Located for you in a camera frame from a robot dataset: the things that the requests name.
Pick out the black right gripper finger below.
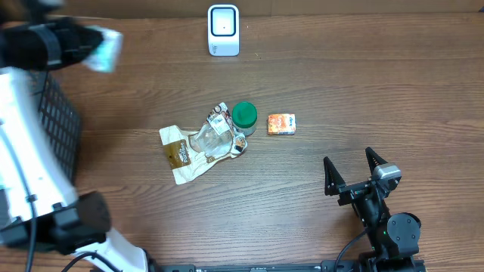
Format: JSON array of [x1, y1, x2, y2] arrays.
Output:
[[365, 147, 387, 175], [324, 156, 346, 196]]

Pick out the teal tissue pack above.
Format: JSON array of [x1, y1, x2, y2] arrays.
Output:
[[82, 26, 123, 73]]

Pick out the orange tissue pack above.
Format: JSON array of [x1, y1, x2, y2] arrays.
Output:
[[267, 113, 296, 135]]

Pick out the green lid jar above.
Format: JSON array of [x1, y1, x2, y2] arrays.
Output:
[[232, 101, 258, 136]]

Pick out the clear brown snack bag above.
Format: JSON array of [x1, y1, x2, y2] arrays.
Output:
[[159, 102, 248, 185]]

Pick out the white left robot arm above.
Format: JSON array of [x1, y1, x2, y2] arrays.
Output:
[[1, 1, 157, 271]]

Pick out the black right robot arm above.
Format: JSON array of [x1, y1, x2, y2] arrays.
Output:
[[321, 147, 426, 271]]

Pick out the grey plastic basket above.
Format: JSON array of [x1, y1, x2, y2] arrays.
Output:
[[27, 71, 82, 184]]

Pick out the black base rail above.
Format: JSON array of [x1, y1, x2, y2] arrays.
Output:
[[156, 260, 427, 272]]

